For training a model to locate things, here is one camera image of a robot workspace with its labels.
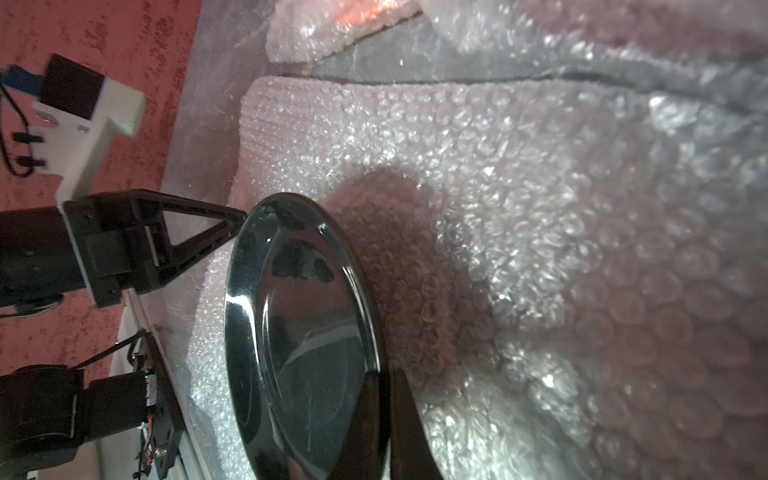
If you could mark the black dinner plate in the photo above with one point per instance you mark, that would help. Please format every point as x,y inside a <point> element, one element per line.
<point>300,337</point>

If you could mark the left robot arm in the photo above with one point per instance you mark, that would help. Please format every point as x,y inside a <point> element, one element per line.
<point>38,262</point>

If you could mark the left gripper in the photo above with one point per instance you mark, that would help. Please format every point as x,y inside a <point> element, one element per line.
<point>143,243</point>

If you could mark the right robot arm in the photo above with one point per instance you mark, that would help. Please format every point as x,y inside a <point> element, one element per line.
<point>48,412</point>

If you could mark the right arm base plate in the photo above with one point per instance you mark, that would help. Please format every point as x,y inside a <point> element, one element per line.
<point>164,425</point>

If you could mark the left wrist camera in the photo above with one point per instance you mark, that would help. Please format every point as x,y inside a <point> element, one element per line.
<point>83,111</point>

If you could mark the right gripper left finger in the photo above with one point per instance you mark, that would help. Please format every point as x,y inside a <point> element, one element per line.
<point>360,456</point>

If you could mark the clear bubble wrap sheet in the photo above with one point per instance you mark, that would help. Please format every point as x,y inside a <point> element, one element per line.
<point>573,277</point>

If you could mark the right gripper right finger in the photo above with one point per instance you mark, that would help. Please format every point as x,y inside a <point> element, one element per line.
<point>411,456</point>

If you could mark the bubble wrapped orange plate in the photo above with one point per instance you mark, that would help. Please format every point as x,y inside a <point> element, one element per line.
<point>304,31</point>

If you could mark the bubble wrapped pink plate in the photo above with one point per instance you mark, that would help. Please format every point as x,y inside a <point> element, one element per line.
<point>716,50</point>

